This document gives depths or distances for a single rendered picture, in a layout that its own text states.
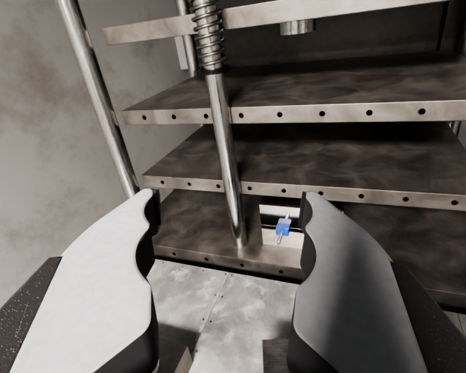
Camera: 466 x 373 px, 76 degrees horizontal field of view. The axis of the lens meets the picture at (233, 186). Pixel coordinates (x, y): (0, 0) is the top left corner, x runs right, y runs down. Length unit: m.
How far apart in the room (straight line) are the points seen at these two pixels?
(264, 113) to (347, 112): 0.22
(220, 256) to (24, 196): 1.37
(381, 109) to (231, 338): 0.70
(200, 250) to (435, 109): 0.83
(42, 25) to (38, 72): 0.27
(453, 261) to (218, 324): 0.74
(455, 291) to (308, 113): 0.64
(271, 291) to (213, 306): 0.18
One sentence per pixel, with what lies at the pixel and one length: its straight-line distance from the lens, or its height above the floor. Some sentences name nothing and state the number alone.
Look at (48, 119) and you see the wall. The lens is 2.17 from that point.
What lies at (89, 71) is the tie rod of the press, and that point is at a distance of 1.06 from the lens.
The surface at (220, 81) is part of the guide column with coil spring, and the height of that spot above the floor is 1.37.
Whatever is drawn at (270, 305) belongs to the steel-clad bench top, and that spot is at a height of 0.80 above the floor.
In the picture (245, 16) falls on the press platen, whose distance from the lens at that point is 0.89.
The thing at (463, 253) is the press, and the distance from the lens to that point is 1.20.
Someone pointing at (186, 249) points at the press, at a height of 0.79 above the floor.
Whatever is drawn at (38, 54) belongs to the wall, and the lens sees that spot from 2.19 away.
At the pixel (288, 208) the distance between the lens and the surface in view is 1.00.
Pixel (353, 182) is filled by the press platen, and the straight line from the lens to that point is 0.98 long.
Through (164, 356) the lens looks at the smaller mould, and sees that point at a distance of 0.80.
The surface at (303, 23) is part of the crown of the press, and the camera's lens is 1.09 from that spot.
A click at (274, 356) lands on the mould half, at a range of 0.71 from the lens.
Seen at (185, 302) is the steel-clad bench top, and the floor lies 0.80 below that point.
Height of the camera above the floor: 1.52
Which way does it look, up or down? 29 degrees down
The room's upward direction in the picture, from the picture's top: 8 degrees counter-clockwise
